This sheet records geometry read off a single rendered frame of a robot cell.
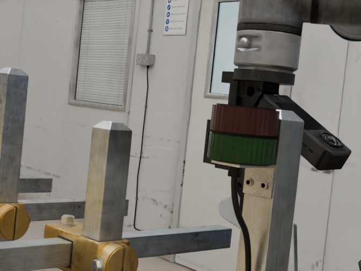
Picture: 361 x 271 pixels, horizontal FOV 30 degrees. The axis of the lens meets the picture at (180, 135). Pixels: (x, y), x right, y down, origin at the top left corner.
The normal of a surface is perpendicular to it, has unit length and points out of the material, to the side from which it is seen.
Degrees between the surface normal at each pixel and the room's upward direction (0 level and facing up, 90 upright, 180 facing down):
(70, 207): 90
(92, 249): 90
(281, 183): 90
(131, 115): 90
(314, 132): 30
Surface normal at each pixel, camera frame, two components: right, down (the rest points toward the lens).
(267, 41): -0.10, 0.04
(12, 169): 0.68, 0.11
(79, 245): -0.73, -0.04
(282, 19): 0.22, 0.07
